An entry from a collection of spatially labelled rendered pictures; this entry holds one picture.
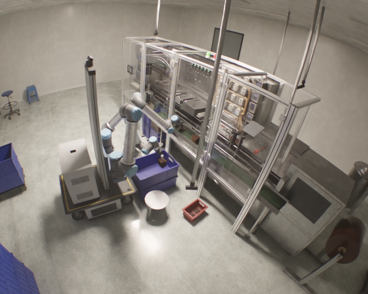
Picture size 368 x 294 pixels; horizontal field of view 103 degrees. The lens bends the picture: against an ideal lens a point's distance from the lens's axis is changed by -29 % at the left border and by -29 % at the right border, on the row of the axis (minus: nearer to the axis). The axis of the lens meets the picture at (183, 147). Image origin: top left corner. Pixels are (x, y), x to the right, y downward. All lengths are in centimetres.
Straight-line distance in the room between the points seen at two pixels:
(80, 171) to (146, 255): 118
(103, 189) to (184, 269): 135
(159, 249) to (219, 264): 72
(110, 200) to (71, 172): 63
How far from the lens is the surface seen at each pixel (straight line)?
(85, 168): 215
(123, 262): 242
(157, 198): 256
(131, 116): 180
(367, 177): 364
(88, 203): 251
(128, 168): 205
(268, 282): 264
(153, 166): 301
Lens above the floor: 225
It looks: 36 degrees down
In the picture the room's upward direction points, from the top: 9 degrees clockwise
